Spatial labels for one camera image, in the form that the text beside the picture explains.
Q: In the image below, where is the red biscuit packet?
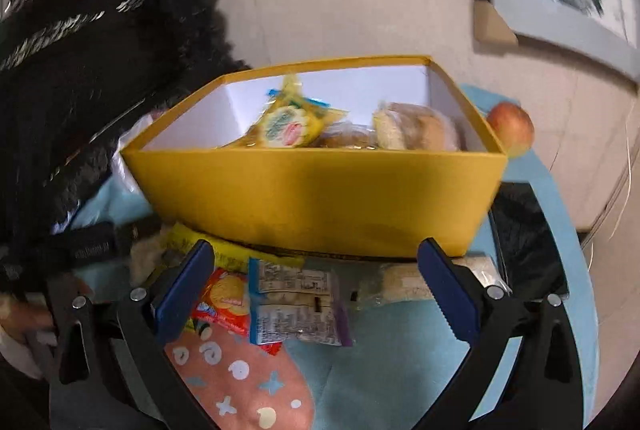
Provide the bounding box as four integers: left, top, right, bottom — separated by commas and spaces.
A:
190, 266, 284, 356

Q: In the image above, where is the yellow cheese stick packet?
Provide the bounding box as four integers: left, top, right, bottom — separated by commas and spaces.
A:
166, 223, 305, 274

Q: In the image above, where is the person's left hand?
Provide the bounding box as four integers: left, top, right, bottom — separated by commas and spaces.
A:
0, 278, 94, 380

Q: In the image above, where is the black smartphone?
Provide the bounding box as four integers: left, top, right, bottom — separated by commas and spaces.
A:
488, 182, 568, 301

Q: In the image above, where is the clear rice cracker packet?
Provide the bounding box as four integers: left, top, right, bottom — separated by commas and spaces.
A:
357, 254, 511, 309

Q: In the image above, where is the light blue table mat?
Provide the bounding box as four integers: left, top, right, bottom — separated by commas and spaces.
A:
71, 150, 599, 429

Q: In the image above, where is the blue white snack packet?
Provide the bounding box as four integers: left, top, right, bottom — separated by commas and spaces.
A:
247, 259, 352, 346

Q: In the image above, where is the yellow cardboard box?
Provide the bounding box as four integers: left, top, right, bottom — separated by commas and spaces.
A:
122, 55, 508, 259

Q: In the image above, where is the wrapped bread bun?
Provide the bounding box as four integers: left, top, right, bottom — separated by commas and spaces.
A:
373, 102, 461, 152

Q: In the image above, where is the dark carved wooden chair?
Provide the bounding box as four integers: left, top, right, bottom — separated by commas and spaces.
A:
1, 0, 245, 239

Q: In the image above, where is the yellow green snack bag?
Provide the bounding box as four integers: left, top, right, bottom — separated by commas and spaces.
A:
228, 74, 347, 148

